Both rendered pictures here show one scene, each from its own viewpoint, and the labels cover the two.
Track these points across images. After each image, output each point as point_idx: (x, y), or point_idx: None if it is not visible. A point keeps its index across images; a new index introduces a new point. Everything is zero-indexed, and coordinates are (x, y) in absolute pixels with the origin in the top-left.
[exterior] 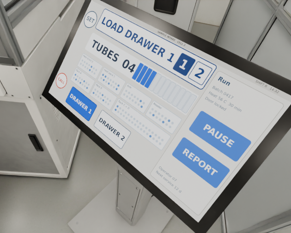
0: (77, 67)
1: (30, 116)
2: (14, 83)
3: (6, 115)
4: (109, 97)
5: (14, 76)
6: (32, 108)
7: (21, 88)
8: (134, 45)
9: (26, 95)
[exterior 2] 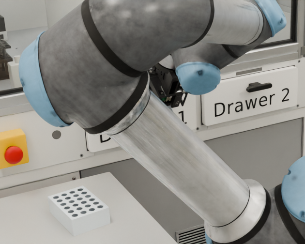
0: None
1: (298, 145)
2: None
3: (270, 155)
4: None
5: None
6: None
7: None
8: None
9: None
